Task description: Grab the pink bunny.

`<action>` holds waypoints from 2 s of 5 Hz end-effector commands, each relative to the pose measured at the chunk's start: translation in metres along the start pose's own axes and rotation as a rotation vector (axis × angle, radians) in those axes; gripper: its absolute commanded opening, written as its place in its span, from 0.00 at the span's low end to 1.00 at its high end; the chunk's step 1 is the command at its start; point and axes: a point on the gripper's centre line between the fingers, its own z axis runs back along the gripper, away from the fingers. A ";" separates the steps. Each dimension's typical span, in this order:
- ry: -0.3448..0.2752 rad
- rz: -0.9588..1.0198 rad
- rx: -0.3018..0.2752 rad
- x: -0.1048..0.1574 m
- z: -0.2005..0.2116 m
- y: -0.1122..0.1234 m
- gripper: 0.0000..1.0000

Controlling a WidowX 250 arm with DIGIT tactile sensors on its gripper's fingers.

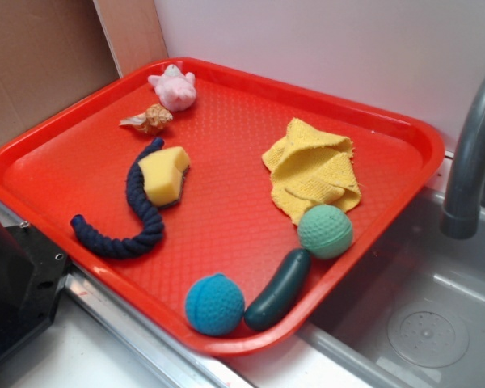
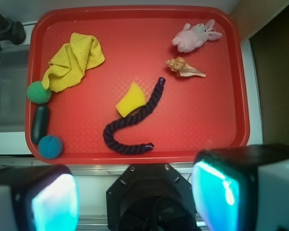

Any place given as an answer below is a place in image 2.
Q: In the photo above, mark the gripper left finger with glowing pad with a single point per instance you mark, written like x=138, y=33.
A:
x=40, y=198

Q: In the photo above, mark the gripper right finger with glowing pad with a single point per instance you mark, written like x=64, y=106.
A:
x=243, y=188

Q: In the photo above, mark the pink plush bunny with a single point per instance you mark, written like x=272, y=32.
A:
x=193, y=37

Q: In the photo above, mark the blue textured ball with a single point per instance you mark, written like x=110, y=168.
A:
x=50, y=147

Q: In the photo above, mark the dark green cylinder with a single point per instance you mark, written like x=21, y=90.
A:
x=40, y=123

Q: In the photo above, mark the green textured ball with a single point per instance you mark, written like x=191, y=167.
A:
x=36, y=93

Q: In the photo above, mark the yellow crumpled cloth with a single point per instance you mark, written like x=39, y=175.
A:
x=69, y=65

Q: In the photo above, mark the yellow sponge piece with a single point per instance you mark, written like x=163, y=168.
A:
x=132, y=100

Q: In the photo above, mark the grey sink basin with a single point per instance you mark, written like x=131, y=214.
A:
x=13, y=84

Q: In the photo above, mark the red plastic tray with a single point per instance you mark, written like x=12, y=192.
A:
x=193, y=113

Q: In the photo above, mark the tan conch seashell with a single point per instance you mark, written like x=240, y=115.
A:
x=182, y=68

